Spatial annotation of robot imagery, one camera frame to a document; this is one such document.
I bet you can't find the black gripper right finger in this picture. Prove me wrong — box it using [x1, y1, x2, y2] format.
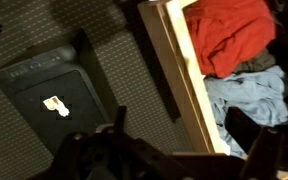
[238, 126, 285, 180]

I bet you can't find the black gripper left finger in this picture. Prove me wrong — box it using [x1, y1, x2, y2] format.
[113, 105, 128, 134]

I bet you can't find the wooden drawer with red clothes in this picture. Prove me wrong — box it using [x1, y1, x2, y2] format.
[137, 0, 288, 158]

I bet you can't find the light blue garment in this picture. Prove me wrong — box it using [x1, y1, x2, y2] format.
[203, 64, 288, 159]

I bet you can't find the white sticker on case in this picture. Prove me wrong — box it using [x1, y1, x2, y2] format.
[42, 95, 72, 118]

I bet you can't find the grey-brown garment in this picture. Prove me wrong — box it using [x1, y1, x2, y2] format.
[232, 48, 287, 75]

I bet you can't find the black computer case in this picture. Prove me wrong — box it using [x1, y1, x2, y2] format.
[0, 28, 120, 158]

